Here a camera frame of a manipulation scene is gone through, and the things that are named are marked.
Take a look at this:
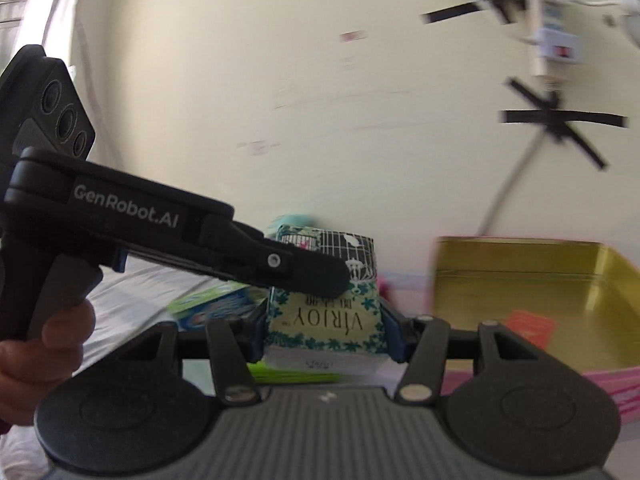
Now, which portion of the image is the teal floral tissue pack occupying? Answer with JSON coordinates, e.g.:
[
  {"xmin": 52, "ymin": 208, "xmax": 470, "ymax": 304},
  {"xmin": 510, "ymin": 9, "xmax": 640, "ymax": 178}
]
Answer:
[{"xmin": 264, "ymin": 224, "xmax": 387, "ymax": 376}]

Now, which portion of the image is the person's left hand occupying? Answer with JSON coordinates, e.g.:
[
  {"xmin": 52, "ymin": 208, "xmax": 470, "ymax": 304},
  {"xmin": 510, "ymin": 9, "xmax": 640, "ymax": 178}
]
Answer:
[{"xmin": 1, "ymin": 301, "xmax": 96, "ymax": 430}]

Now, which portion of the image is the long green toothpaste box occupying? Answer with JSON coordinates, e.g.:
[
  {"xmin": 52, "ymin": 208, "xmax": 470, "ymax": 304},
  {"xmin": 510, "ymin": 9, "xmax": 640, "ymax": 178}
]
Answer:
[{"xmin": 167, "ymin": 281, "xmax": 269, "ymax": 332}]

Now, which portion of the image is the green wet wipes pack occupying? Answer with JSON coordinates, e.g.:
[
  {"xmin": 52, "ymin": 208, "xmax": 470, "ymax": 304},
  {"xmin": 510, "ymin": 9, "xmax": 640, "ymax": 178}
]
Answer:
[{"xmin": 248, "ymin": 362, "xmax": 342, "ymax": 386}]

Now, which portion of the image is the teal teddy bear plush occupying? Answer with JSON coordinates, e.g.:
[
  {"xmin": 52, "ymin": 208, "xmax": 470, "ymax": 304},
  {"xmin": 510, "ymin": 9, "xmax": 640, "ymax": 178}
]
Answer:
[{"xmin": 268, "ymin": 214, "xmax": 318, "ymax": 234}]

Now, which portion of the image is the red card in tin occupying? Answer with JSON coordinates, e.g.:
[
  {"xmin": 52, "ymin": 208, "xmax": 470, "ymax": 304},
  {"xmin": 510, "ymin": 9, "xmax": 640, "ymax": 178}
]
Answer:
[{"xmin": 506, "ymin": 310, "xmax": 556, "ymax": 349}]

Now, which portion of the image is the pink tin box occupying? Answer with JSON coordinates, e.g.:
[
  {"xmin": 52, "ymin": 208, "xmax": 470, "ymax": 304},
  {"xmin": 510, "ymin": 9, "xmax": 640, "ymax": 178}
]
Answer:
[{"xmin": 428, "ymin": 237, "xmax": 639, "ymax": 422}]

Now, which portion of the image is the white power strip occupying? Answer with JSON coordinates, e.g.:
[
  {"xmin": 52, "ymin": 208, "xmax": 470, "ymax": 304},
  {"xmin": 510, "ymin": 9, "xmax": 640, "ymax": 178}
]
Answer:
[{"xmin": 526, "ymin": 0, "xmax": 584, "ymax": 88}]

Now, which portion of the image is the wall sticker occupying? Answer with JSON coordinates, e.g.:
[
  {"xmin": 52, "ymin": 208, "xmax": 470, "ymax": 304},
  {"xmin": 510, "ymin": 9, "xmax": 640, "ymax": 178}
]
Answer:
[{"xmin": 340, "ymin": 30, "xmax": 368, "ymax": 42}]

